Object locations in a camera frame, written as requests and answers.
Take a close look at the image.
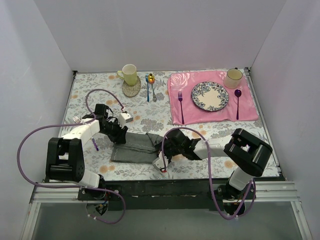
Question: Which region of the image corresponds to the grey cloth napkin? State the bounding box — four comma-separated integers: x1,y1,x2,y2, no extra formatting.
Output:
109,132,163,164

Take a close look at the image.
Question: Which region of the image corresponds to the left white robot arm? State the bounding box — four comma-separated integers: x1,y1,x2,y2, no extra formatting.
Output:
45,104,133,200

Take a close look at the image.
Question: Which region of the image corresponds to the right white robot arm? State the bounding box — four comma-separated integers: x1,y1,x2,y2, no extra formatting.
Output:
152,127,273,199

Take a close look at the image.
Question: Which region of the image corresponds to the round woven coaster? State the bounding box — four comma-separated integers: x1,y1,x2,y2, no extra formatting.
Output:
122,76,141,98

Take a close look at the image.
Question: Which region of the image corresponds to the floral tablecloth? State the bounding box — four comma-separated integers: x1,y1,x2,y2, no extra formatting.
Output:
59,71,269,181

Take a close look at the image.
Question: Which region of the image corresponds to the purple fork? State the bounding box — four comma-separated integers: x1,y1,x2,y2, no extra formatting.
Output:
178,90,185,125

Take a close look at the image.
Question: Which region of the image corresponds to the blue floral plate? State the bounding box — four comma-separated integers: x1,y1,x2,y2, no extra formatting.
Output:
191,81,229,112

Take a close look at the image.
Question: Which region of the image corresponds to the yellow-green mug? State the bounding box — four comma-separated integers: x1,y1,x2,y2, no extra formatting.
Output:
117,64,137,86

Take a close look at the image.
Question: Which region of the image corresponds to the pink floral placemat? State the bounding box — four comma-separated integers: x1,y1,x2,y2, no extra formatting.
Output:
167,70,259,125

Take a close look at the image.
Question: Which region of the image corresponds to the gold bowl spoon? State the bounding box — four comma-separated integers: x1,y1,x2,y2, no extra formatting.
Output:
148,73,157,102

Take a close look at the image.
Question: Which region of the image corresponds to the cream mug dark rim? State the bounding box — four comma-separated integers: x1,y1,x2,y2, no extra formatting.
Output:
223,67,243,89

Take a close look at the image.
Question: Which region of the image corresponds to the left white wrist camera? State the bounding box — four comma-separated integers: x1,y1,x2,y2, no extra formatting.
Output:
117,111,133,127

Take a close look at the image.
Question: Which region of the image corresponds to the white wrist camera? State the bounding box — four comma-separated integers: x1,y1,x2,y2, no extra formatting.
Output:
152,152,169,173
117,111,133,127

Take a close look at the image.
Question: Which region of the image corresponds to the gold spoon purple handle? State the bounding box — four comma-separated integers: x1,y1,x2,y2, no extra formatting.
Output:
91,137,99,151

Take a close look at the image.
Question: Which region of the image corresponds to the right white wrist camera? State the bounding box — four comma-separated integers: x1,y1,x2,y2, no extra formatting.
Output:
152,152,169,173

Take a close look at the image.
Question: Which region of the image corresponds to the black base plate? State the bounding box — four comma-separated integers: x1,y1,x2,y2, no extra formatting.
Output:
77,174,257,211

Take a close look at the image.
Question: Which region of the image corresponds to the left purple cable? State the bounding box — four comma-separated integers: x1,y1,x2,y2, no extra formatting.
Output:
16,88,127,225

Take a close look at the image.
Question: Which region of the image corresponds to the purple cable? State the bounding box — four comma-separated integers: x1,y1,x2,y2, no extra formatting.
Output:
16,88,127,225
161,127,257,221

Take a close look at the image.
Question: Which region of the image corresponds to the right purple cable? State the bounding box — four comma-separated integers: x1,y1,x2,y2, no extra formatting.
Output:
161,127,257,221

